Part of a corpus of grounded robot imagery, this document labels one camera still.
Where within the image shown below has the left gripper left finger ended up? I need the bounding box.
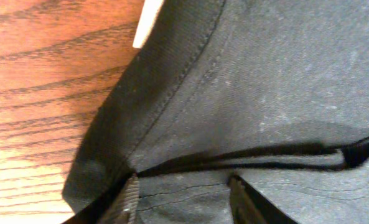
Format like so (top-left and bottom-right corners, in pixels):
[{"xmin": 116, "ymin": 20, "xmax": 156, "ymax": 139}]
[{"xmin": 63, "ymin": 174, "xmax": 140, "ymax": 224}]

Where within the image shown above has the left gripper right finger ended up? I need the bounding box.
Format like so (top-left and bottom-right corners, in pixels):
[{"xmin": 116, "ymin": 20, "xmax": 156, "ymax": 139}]
[{"xmin": 228, "ymin": 175, "xmax": 297, "ymax": 224}]

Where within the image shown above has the black t-shirt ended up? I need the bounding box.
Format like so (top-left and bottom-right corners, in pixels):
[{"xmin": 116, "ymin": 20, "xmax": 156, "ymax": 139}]
[{"xmin": 63, "ymin": 0, "xmax": 369, "ymax": 223}]

